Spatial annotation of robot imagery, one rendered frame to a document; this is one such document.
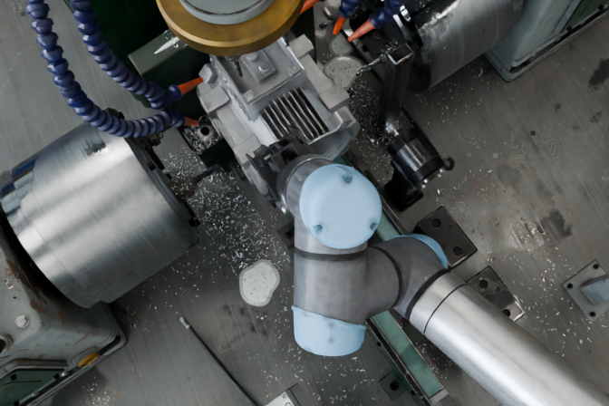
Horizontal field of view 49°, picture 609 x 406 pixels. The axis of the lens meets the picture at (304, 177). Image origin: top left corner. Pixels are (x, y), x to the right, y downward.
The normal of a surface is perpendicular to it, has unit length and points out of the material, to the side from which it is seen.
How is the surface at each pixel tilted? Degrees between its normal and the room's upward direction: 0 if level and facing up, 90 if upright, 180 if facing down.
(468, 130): 0
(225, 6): 0
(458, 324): 25
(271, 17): 0
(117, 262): 58
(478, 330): 19
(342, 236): 29
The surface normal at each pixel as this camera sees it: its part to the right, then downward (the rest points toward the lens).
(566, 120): -0.05, -0.28
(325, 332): -0.12, 0.19
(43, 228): 0.08, -0.09
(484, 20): 0.45, 0.52
